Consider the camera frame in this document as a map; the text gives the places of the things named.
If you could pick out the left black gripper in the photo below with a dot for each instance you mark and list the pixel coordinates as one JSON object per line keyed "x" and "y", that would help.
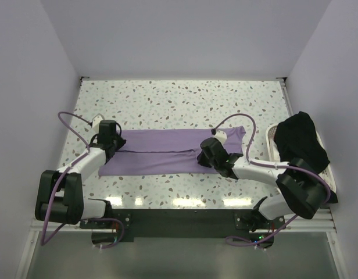
{"x": 121, "y": 142}

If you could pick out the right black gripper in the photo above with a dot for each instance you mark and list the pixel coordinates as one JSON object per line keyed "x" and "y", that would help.
{"x": 200, "y": 160}

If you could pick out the purple t shirt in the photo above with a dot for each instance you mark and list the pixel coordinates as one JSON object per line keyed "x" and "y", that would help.
{"x": 155, "y": 152}

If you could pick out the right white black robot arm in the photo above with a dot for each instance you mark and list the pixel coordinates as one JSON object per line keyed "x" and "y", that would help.
{"x": 301, "y": 191}

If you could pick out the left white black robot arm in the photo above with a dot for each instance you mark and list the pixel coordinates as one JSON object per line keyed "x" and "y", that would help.
{"x": 60, "y": 197}

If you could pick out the white laundry basket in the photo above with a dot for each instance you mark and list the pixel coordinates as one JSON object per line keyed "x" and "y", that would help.
{"x": 274, "y": 158}

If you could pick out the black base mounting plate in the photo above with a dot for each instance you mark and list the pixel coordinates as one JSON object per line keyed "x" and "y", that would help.
{"x": 179, "y": 223}

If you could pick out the black t shirt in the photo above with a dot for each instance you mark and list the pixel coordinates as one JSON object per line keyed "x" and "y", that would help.
{"x": 296, "y": 137}

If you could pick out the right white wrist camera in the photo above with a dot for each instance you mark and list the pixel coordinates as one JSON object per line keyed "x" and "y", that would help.
{"x": 221, "y": 136}

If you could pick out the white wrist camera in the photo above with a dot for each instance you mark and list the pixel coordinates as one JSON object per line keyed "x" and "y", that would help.
{"x": 221, "y": 136}
{"x": 96, "y": 121}

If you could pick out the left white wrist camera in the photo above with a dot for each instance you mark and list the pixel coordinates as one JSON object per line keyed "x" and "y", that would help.
{"x": 96, "y": 121}

